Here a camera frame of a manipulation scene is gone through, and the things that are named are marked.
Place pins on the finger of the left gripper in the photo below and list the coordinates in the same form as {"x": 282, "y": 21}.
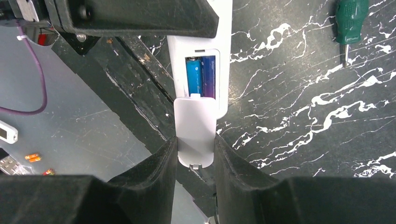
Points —
{"x": 102, "y": 18}

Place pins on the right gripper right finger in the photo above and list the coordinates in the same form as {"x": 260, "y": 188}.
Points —
{"x": 245, "y": 195}

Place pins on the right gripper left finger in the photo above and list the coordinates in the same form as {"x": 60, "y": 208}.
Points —
{"x": 143, "y": 194}

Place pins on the blue battery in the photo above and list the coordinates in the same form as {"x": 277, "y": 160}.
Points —
{"x": 194, "y": 76}

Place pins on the purple battery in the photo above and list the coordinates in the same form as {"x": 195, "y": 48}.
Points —
{"x": 208, "y": 76}

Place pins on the white remote control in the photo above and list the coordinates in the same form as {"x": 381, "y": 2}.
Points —
{"x": 182, "y": 47}

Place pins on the white battery cover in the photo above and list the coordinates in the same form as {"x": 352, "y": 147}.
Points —
{"x": 195, "y": 123}

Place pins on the red green battery on floor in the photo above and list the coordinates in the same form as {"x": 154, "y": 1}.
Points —
{"x": 49, "y": 172}

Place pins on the orange battery on floor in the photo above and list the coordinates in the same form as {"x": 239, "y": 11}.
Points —
{"x": 34, "y": 159}
{"x": 32, "y": 156}

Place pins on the clear packet on floor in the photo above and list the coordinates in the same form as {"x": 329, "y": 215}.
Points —
{"x": 10, "y": 166}

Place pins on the white device on floor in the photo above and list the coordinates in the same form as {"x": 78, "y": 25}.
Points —
{"x": 8, "y": 133}

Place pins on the green handle screwdriver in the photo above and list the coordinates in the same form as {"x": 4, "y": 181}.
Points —
{"x": 350, "y": 15}

